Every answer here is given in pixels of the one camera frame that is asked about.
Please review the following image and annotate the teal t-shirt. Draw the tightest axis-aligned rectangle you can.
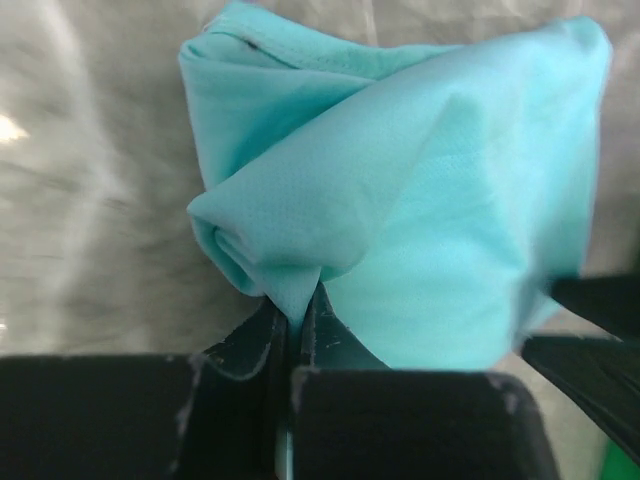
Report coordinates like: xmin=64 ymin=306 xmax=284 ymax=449
xmin=178 ymin=2 xmax=612 ymax=370

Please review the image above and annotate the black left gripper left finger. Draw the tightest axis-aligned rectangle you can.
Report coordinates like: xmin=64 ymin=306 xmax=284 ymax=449
xmin=1 ymin=301 xmax=287 ymax=479

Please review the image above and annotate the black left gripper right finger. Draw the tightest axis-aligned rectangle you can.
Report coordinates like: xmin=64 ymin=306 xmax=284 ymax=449
xmin=289 ymin=286 xmax=559 ymax=479

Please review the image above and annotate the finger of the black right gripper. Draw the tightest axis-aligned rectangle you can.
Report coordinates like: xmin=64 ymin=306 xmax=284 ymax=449
xmin=521 ymin=336 xmax=639 ymax=463
xmin=550 ymin=274 xmax=639 ymax=340

